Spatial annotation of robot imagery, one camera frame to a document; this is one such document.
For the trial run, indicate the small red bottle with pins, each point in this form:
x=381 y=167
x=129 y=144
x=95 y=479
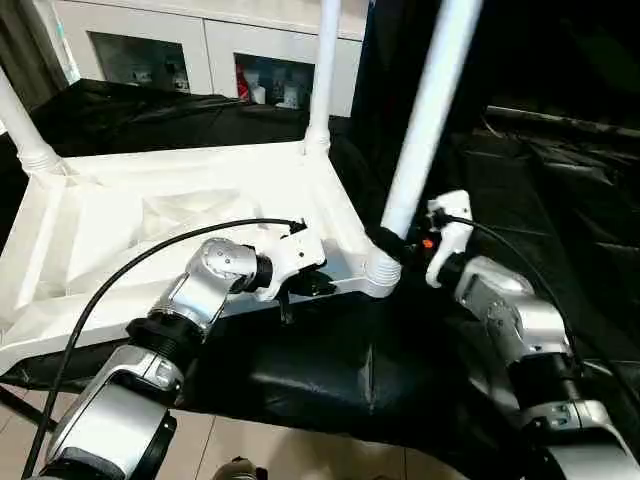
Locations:
x=241 y=88

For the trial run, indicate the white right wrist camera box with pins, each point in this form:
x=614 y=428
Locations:
x=450 y=235

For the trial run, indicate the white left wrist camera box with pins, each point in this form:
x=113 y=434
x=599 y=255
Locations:
x=290 y=255

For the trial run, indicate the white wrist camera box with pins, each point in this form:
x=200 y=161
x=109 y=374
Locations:
x=450 y=235
x=290 y=255

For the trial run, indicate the black low bench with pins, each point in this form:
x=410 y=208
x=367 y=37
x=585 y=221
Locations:
x=570 y=118

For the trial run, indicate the grey curtain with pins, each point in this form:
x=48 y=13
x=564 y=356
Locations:
x=30 y=50

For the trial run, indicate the white glass-door cabinet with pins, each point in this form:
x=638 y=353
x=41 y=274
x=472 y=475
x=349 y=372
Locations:
x=200 y=35

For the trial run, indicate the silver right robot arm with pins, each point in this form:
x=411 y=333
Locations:
x=510 y=320

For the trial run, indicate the black plastic mat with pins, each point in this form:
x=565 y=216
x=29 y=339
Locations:
x=330 y=370

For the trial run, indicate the white plastic table top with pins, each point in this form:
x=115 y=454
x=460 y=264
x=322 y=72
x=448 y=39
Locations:
x=150 y=210

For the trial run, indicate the black stand pole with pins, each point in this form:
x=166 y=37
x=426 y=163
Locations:
x=25 y=407

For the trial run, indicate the white plastic table leg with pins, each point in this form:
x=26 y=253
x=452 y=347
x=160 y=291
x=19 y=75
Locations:
x=322 y=70
x=25 y=120
x=430 y=110

